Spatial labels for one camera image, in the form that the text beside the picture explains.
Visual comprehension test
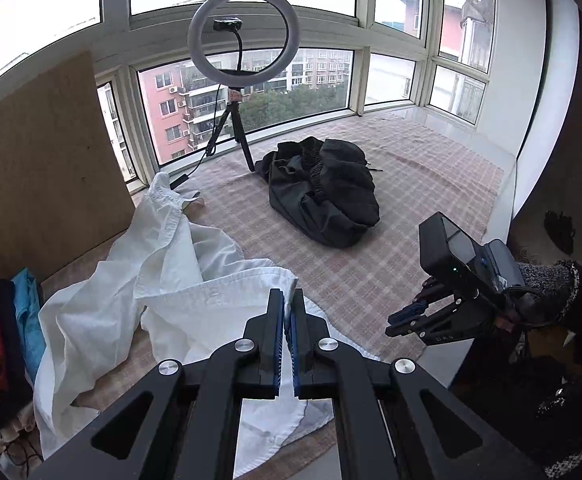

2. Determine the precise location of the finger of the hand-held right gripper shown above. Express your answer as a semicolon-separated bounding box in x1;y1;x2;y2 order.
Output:
388;280;454;326
385;305;459;339

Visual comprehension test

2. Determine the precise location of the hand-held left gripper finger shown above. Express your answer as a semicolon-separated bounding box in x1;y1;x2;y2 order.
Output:
287;288;546;480
28;288;288;480

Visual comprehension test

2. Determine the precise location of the white shirt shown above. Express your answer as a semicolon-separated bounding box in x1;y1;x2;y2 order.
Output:
33;172;386;478

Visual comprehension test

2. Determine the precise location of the person's right forearm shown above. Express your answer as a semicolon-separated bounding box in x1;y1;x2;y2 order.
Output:
515;259;582;331

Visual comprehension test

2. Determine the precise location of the pink plaid blanket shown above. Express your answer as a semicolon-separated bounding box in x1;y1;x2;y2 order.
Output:
41;110;504;480

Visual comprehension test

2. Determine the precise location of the black garment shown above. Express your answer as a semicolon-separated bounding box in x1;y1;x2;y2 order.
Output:
255;136;380;249

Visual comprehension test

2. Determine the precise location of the person's dark clothing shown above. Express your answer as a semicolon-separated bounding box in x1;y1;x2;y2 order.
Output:
451;325;582;480

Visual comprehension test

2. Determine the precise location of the blue garment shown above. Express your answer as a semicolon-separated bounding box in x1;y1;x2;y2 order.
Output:
12;267;46;383

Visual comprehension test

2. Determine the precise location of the navy garment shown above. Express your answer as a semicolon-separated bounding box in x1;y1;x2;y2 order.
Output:
0;277;32;401

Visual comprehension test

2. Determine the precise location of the light wooden board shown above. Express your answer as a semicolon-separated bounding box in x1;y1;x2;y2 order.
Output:
0;49;136;281

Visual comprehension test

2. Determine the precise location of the black ring light cable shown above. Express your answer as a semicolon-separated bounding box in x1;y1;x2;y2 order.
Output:
170;105;222;191

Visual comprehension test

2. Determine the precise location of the white window frame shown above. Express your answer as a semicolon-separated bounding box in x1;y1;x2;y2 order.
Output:
0;0;546;196

